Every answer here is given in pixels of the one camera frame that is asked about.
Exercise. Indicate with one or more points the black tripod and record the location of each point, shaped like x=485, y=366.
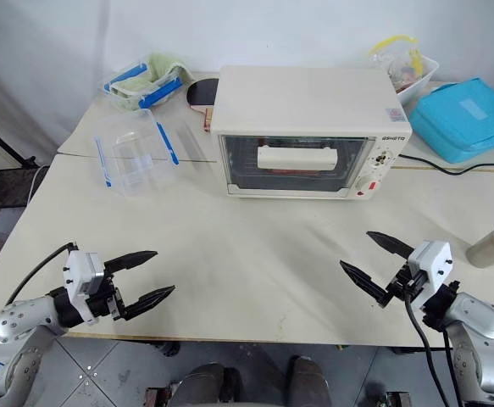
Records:
x=1, y=144

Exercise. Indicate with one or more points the grey cup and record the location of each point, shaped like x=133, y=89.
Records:
x=488, y=252

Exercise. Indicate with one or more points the blue fabric bag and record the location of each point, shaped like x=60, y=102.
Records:
x=462, y=120

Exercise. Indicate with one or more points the yellow rimmed plastic bag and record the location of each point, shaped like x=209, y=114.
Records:
x=392, y=44

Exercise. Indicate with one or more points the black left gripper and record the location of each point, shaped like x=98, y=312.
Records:
x=102, y=302

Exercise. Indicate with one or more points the light green cloth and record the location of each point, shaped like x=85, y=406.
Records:
x=162, y=68

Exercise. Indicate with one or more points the clear container with blue clips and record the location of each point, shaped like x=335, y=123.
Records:
x=153, y=91

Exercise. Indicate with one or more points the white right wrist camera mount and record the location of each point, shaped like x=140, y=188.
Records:
x=435, y=263

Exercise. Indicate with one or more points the white plastic bin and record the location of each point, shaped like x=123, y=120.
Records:
x=420, y=82

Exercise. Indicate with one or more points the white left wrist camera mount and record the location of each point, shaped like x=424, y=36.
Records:
x=79, y=271

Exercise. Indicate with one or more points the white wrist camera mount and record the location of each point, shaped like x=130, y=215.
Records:
x=79, y=271
x=435, y=263

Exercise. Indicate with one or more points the dark grey rounded shape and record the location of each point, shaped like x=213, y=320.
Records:
x=310, y=381
x=204, y=383

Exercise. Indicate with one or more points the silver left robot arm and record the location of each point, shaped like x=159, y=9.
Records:
x=22, y=314

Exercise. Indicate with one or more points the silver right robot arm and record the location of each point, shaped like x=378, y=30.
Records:
x=479, y=319

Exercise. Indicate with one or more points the black floor mat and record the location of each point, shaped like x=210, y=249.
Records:
x=9, y=188

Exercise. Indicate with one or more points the cream toaster oven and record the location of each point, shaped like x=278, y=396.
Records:
x=306, y=102

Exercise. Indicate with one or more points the black table tennis paddle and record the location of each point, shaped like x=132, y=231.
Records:
x=202, y=91

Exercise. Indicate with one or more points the empty clear plastic container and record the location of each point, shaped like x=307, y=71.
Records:
x=138, y=152

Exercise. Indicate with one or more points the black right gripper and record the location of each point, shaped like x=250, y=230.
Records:
x=404, y=283

